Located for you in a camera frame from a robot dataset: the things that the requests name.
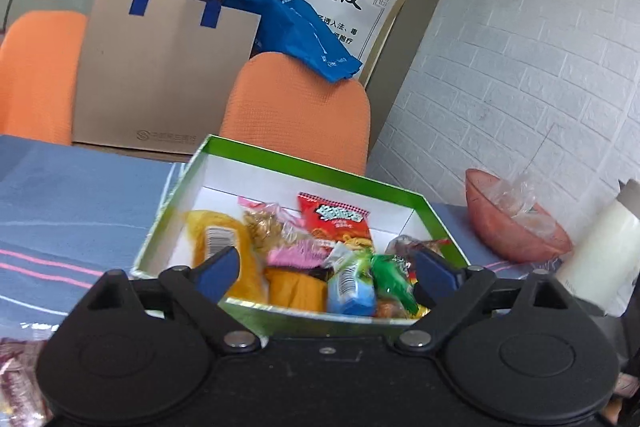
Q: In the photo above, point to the clear plastic wrap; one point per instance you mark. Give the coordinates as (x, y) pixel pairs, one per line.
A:
(520, 202)

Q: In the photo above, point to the pink plastic bowl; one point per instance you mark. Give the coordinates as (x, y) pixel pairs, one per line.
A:
(505, 237)

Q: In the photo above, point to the orange snack packet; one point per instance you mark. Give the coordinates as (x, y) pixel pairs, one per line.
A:
(295, 289)

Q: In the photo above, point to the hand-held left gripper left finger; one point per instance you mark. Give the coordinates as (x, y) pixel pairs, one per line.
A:
(218, 272)

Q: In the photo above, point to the brown paper bag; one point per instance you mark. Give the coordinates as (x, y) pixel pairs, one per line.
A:
(160, 77)

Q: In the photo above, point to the orange chair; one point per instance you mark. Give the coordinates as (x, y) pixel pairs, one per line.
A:
(300, 112)
(40, 77)

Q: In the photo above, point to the clear brown waffle packet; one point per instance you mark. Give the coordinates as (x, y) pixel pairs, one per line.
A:
(20, 382)

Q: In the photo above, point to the red checkered chip packet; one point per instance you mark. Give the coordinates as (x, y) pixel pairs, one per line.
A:
(337, 222)

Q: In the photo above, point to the green candy packet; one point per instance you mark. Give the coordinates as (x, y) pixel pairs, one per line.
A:
(392, 277)

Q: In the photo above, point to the blue plastic bag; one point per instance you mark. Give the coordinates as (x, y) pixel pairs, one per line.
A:
(290, 27)

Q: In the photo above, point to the pink-edged clear nut packet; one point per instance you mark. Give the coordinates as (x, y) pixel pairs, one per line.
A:
(270, 229)

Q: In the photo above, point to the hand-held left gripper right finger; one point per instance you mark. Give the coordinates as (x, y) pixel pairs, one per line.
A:
(436, 274)

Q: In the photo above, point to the yellow barcode snack packet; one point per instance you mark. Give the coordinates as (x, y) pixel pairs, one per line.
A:
(210, 232)

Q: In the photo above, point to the white bottle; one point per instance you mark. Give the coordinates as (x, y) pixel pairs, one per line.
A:
(600, 252)

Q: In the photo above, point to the clear red dates packet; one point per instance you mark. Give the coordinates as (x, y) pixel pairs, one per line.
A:
(405, 246)

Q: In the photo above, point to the green cardboard box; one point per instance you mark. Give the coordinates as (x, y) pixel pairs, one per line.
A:
(180, 207)

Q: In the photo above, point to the small blue snack packet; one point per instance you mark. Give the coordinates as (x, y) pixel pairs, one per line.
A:
(350, 292)

